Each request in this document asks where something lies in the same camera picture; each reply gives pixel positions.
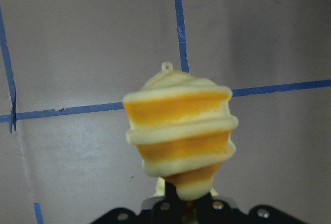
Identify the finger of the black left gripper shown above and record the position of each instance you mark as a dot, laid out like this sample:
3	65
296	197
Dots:
166	209

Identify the yellow sliced bread loaf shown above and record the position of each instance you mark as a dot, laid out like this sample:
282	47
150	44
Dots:
181	125

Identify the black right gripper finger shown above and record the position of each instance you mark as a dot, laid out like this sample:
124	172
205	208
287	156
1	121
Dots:
213	210

